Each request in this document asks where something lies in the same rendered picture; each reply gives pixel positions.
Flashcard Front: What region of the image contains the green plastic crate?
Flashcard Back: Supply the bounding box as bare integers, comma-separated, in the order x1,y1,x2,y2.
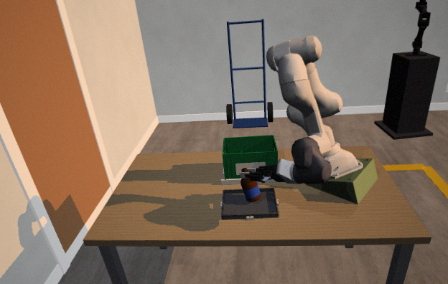
223,135,278,179

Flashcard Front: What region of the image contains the brown bottle with blue label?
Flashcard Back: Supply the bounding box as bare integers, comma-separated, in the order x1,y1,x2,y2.
241,168,261,202

